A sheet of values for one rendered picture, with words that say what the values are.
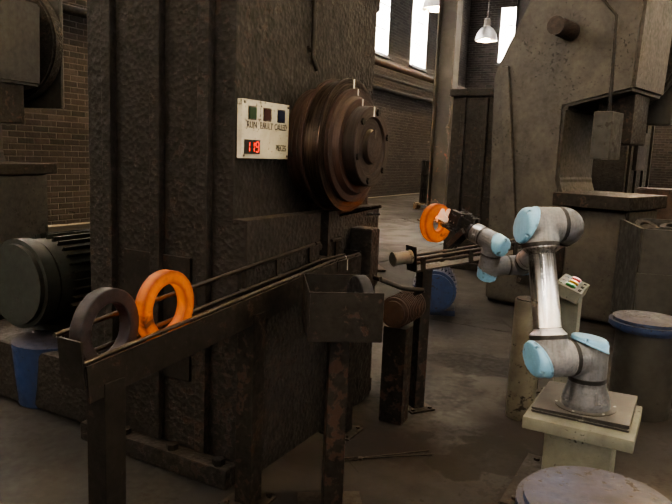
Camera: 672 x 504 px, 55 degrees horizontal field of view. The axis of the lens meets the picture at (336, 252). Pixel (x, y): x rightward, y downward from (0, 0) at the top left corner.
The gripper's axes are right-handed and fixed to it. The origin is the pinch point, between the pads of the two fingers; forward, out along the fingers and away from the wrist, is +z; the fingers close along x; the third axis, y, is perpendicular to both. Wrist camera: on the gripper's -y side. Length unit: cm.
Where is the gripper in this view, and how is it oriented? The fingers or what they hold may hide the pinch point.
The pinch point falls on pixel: (436, 218)
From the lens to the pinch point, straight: 263.8
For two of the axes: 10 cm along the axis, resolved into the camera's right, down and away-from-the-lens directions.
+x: -7.9, 0.4, -6.1
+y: 2.2, -9.2, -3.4
